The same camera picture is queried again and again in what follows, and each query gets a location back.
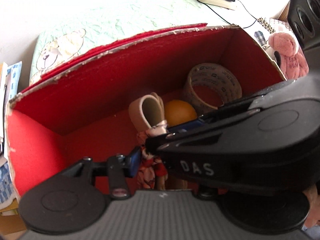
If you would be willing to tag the large red cardboard box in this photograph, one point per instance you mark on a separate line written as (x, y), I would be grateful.
(80, 109)

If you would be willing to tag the cardboard boxes on floor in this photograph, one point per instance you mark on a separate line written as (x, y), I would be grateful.
(11, 221)

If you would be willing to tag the printed packing tape roll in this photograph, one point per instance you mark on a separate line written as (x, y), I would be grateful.
(210, 86)

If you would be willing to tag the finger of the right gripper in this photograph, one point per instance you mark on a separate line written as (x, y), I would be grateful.
(229, 109)
(206, 139)

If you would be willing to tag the pink teddy bear plush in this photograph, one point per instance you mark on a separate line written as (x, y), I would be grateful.
(288, 55)

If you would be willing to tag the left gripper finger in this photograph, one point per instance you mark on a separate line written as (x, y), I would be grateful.
(120, 167)

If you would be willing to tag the blue patterned table cloth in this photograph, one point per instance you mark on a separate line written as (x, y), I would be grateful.
(10, 75)

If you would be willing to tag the brown bottle gourd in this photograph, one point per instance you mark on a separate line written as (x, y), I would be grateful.
(178, 112)

